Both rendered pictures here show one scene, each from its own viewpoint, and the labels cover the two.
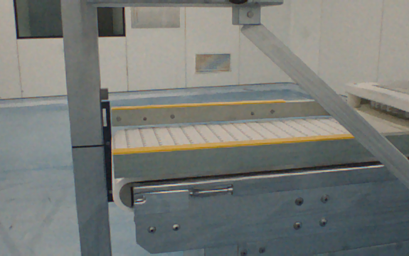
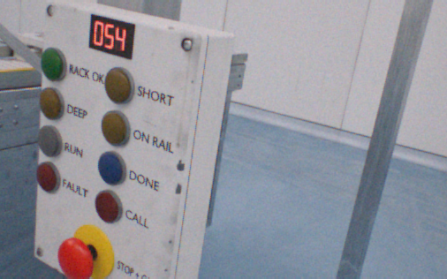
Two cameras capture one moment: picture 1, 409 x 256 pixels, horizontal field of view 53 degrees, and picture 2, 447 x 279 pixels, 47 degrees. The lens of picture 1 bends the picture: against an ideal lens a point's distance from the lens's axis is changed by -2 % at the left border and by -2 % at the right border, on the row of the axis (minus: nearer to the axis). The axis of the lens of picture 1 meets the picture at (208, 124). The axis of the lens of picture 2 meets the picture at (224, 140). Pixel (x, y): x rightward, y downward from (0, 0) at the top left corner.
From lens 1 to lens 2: 69 cm
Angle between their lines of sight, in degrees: 44
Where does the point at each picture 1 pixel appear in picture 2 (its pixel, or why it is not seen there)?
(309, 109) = not seen: outside the picture
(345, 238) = (27, 136)
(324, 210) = (16, 115)
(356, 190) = (34, 101)
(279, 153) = not seen: outside the picture
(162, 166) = not seen: outside the picture
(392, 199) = not seen: hidden behind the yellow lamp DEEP
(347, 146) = (27, 75)
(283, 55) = not seen: outside the picture
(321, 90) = (14, 41)
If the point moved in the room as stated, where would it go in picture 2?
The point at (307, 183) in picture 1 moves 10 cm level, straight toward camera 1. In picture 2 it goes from (5, 98) to (11, 110)
